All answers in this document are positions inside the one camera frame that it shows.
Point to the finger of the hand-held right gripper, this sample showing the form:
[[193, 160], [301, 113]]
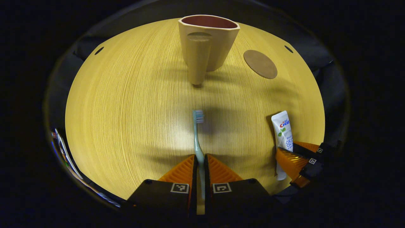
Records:
[[311, 169], [329, 148]]

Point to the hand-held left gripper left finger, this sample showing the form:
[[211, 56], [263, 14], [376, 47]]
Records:
[[158, 199]]

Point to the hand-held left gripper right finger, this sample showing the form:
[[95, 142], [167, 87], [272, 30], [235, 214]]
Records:
[[240, 199]]

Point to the white toothpaste tube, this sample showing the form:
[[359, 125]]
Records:
[[283, 129]]

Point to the light blue toothbrush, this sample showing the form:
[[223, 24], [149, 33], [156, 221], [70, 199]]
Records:
[[197, 142]]

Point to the round brown coaster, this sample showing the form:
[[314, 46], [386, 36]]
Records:
[[260, 64]]

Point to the beige cup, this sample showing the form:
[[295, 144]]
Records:
[[221, 47]]

